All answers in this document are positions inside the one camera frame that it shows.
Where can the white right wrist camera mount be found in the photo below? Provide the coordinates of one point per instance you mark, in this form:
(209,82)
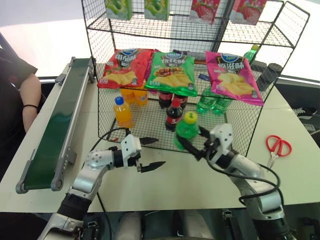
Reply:
(222,137)

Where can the orange soda bottle blue cap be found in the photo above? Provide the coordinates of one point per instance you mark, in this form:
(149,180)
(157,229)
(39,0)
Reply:
(123,113)

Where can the green apple juice carton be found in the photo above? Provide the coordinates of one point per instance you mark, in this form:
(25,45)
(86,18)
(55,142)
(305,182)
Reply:
(157,8)
(118,8)

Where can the black ribbed cylinder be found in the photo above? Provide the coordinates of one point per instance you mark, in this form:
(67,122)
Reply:
(258,67)
(268,76)

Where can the red potato chip bag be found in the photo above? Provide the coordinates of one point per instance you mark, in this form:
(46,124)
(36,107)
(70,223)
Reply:
(125,70)

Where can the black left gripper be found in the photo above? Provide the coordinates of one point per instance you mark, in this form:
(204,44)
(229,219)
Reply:
(132,162)

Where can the person's bare forearm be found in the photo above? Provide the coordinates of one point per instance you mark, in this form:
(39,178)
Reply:
(31,92)

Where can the small blue pack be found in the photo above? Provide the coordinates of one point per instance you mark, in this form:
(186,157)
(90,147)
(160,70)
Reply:
(203,76)

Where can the black bag with white print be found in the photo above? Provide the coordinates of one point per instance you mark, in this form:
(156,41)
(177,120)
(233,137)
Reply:
(306,113)

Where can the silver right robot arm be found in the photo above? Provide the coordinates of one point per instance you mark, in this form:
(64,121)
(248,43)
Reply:
(255,180)

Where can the green conveyor belt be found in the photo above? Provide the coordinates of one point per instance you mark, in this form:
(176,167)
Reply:
(57,120)

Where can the strawberry drink carton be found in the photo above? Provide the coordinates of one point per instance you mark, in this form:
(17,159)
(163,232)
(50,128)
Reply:
(247,11)
(203,11)

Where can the purple snack bag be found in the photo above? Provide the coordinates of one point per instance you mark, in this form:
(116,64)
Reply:
(148,72)

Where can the pink potato chip bag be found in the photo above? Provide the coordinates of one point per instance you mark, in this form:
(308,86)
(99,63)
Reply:
(232,77)

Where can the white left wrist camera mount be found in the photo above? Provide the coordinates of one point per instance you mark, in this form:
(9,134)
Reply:
(130,146)

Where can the green potato chip bag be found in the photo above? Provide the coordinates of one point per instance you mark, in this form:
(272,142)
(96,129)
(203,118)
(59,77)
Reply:
(171,75)

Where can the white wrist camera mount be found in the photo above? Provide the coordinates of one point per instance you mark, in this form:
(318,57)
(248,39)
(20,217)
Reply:
(130,146)
(222,137)

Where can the cola bottle red cap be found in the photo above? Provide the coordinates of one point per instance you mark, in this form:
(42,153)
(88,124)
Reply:
(173,117)

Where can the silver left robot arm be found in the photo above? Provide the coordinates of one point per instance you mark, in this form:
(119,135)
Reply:
(88,175)

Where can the person in black shirt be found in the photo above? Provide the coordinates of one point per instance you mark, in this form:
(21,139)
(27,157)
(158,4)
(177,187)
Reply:
(10,82)

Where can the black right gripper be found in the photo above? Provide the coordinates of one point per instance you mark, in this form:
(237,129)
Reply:
(210,148)

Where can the green soda bottle yellow cap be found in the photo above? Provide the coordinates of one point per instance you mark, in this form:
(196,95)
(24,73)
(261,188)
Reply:
(186,130)

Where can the grey rounded shape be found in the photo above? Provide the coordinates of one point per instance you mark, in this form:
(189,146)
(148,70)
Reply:
(128,226)

